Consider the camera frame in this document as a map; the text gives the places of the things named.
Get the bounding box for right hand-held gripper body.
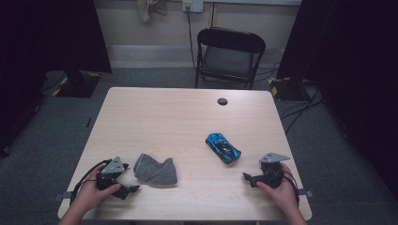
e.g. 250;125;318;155
259;152;291;189

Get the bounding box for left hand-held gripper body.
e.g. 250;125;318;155
96;156;128;191

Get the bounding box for grey terry cloth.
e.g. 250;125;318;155
133;153;178;186

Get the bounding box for blue toy car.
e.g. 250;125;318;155
205;132;242;165

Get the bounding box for person's right hand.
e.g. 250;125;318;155
256;162;300;214

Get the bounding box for person's left hand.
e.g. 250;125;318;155
73;164;122;214

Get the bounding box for grey tape strip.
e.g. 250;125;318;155
298;187;314;199
53;190;73;203

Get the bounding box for black stand base yellow tape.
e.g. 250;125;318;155
268;76;312;101
52;69;102;98

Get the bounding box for black folding chair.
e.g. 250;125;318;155
194;26;267;91

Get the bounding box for black curtain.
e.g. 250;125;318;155
0;0;113;153
276;0;398;201

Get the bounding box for beige hanging cloth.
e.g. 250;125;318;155
134;0;168;23

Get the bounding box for right hand-held gripper black cable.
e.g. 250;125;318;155
281;170;301;207

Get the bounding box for black floor cables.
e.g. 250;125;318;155
279;83;327;136

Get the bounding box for black wall socket cable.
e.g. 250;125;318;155
186;6;199;72

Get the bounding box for thin dark wall cable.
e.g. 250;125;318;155
209;2;218;28

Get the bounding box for white wall socket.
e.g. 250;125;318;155
182;0;205;13

